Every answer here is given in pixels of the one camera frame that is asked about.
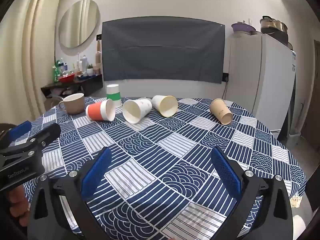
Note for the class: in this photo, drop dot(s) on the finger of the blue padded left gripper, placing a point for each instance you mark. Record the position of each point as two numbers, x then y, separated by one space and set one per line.
14 133

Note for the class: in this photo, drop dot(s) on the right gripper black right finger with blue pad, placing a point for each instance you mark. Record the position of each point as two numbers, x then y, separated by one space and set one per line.
274 216

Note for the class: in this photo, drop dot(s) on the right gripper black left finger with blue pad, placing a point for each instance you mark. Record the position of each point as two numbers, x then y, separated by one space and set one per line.
47 218

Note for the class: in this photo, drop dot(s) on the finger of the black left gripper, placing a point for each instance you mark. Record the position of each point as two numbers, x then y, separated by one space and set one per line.
44 137

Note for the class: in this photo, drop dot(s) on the white paper cup pink hearts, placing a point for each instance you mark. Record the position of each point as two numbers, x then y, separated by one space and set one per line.
135 110

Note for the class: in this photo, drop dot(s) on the orange and white paper cup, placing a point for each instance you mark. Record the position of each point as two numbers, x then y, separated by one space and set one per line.
101 111

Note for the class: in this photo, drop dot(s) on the green and white paper cup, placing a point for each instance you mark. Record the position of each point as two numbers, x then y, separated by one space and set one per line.
113 93

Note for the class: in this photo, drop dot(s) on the brown kraft paper cup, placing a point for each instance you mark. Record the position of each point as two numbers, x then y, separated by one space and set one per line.
220 110

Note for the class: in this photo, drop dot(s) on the cream yellow-rim paper cup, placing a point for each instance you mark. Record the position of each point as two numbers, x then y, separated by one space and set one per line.
166 105

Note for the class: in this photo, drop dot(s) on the person's hand on grip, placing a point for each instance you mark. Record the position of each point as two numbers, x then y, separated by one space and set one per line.
19 205

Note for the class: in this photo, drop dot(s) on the brown ceramic mug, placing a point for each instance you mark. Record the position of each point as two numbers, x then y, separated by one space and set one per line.
73 104

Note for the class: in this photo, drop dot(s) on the red bowl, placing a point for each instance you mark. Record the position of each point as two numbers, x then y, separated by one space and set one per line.
67 78

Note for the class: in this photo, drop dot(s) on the green plastic bottle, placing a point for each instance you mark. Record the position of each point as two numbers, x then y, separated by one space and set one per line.
55 74

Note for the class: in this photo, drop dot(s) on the small potted plant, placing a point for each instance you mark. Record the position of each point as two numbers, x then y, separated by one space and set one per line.
90 70

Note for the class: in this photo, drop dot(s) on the white spray bottle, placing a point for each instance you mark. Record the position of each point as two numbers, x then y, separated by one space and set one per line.
84 63

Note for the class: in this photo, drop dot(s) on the beige curtain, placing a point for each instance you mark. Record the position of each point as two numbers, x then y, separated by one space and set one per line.
27 58

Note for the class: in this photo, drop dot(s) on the blue white patterned tablecloth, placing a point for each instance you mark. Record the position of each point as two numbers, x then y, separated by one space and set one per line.
161 183

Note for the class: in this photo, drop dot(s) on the white refrigerator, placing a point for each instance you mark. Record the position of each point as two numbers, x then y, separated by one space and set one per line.
261 77

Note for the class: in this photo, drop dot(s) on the dark grey cloth-covered television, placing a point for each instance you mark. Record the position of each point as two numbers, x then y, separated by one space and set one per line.
163 47

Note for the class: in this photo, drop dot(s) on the purple basin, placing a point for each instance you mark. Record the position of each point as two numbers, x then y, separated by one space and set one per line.
240 26

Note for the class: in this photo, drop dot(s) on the steel cooking pot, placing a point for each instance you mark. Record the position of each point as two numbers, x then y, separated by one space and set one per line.
270 25

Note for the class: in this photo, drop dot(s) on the dark wall shelf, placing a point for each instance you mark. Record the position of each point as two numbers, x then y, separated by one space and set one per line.
87 86

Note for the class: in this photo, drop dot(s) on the oval wall mirror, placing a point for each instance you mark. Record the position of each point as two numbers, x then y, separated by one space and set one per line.
78 23

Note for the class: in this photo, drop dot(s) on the black wall socket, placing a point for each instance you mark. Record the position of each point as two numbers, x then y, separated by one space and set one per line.
225 77

